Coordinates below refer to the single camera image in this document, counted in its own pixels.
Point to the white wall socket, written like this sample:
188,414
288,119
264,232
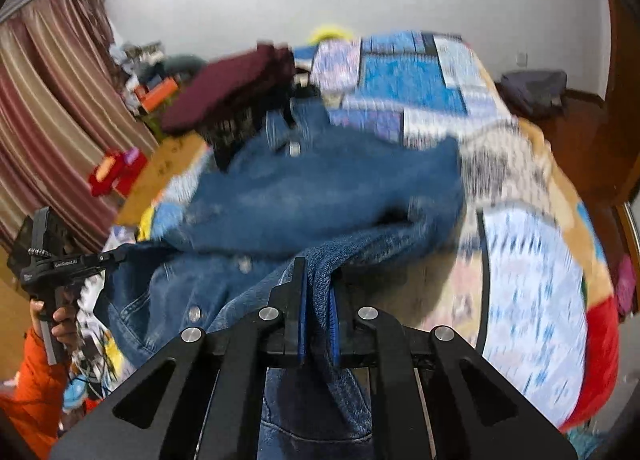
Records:
522,58

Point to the green cloth covered stool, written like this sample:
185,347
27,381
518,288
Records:
152,117

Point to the striped red-brown curtain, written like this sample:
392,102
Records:
55,105

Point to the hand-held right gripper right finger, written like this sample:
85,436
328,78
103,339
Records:
334,335

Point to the yellow round object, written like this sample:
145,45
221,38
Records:
330,32

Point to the folded maroon clothes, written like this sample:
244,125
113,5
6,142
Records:
225,85

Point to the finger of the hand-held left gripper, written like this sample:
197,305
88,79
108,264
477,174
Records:
114,257

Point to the pile of household clutter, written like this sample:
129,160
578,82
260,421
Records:
132,65

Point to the grey cushion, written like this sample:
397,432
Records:
180,65

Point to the orange box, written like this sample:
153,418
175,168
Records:
157,92

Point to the person's left hand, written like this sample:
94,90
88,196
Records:
65,324

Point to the red plush toy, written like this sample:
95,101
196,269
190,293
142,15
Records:
112,175

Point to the person's left forearm orange sleeve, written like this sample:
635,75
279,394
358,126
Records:
35,390

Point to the blue patchwork blanket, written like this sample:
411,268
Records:
400,85

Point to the blue denim jacket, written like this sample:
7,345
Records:
300,190

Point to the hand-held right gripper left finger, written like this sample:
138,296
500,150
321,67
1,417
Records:
301,320

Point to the grey backpack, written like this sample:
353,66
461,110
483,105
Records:
535,92

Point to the pink slipper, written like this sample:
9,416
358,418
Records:
626,285

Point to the folded black patterned cloth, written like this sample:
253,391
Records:
235,129

